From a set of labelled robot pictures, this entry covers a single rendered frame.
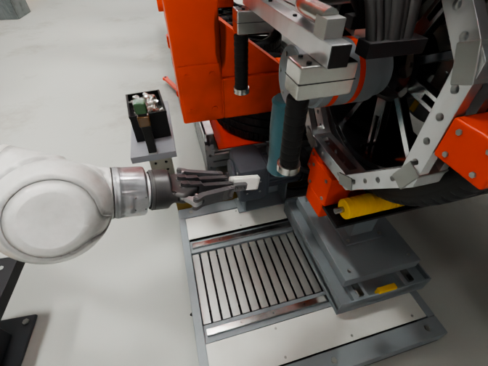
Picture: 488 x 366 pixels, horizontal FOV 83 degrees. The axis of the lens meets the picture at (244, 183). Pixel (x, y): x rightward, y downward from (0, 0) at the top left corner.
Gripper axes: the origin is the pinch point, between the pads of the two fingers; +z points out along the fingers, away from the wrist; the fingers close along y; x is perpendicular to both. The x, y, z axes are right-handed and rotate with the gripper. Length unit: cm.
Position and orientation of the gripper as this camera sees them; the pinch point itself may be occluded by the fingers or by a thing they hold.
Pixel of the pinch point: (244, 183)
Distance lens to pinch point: 60.4
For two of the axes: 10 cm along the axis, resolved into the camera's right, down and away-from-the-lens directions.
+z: 8.8, -0.7, 4.8
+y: 4.4, 5.0, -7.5
